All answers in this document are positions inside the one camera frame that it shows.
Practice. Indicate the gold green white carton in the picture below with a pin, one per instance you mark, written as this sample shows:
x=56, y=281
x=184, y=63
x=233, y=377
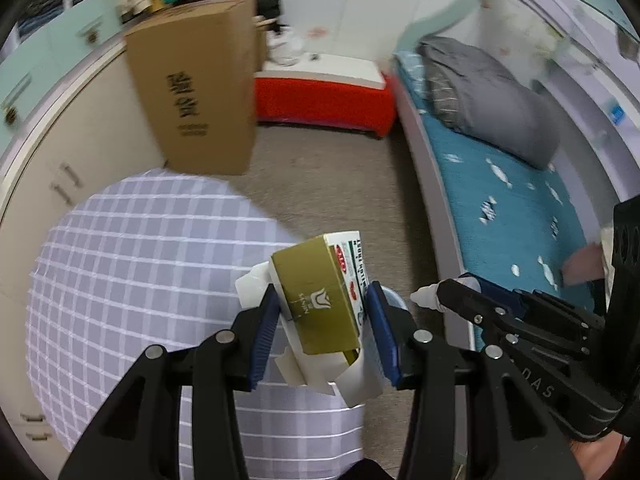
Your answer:
x=321, y=284

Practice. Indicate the lilac teal stair cabinet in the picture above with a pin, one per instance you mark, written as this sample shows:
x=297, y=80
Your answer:
x=46, y=40

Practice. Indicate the tall brown cardboard box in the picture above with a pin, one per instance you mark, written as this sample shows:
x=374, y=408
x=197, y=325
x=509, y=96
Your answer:
x=193, y=67

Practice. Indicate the teal patterned mattress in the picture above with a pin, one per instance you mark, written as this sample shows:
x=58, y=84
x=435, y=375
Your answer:
x=489, y=214

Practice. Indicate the grey folded duvet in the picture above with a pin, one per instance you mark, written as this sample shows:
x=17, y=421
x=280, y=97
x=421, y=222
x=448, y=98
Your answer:
x=472, y=93

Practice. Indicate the white board on bench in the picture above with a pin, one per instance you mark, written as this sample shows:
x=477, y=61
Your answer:
x=329, y=68

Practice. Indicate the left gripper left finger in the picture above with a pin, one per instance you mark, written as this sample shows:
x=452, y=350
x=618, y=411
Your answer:
x=135, y=433

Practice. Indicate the beige low cabinet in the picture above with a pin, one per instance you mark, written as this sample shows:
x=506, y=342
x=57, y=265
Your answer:
x=89, y=133

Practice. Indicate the beige hanging garment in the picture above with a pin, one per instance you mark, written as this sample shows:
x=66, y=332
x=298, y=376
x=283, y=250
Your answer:
x=592, y=262

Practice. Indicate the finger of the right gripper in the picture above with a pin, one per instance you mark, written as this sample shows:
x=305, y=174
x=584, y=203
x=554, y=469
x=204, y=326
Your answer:
x=471, y=305
x=504, y=297

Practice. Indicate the grey checked tablecloth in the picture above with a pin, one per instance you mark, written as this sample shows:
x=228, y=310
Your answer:
x=153, y=259

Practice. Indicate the light blue plastic bucket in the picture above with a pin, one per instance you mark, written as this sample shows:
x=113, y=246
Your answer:
x=395, y=304

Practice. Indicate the white plastic bag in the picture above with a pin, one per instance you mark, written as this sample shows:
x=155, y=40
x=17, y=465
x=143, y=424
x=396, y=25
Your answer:
x=285, y=47

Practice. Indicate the red fabric bench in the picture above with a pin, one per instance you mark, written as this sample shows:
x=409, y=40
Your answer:
x=329, y=104

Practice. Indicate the teal bunk bed frame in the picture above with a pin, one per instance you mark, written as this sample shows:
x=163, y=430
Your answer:
x=583, y=57

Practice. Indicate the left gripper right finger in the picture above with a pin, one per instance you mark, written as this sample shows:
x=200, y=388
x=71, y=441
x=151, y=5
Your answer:
x=509, y=432

